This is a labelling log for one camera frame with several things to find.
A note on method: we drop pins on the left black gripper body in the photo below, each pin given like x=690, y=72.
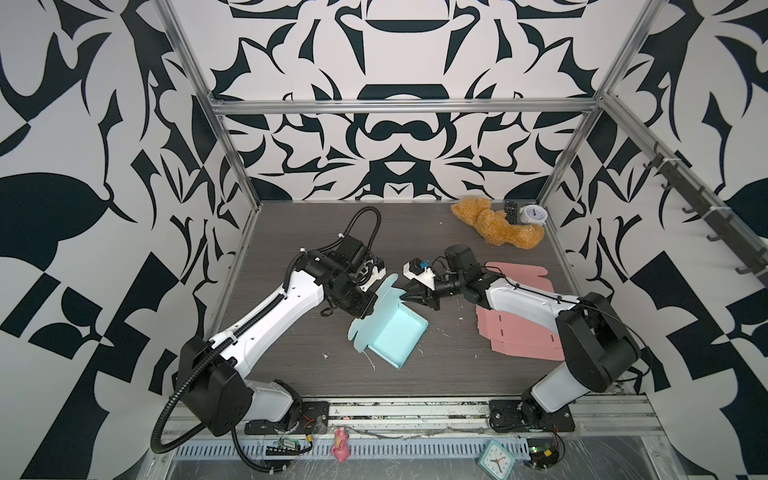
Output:
x=353, y=298

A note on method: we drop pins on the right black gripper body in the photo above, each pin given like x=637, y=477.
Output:
x=449, y=286

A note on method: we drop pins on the light blue paper box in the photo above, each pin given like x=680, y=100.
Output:
x=393, y=330

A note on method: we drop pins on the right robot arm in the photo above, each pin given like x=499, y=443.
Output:
x=598, y=347

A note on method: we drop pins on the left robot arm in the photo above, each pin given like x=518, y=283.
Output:
x=212, y=374

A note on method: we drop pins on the pink paper box blank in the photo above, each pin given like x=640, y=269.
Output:
x=513, y=335

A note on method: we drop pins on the brown teddy bear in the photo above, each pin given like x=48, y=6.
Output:
x=493, y=226

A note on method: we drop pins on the black remote control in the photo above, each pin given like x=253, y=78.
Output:
x=511, y=210

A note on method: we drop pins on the white round alarm clock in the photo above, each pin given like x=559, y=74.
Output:
x=533, y=214

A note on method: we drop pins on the pink small toy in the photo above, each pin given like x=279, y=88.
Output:
x=340, y=449

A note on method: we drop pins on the teal square clock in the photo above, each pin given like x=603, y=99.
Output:
x=496, y=461

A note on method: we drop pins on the green circuit board left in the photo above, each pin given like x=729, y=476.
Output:
x=289, y=447

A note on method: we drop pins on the circuit board right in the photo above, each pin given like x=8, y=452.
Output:
x=544, y=454

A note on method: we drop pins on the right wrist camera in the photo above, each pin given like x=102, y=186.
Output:
x=420, y=271

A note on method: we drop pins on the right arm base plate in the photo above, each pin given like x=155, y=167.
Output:
x=513, y=416

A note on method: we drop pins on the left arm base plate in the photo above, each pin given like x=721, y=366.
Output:
x=310, y=415

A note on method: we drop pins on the black coat hook rail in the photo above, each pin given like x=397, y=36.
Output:
x=701, y=202

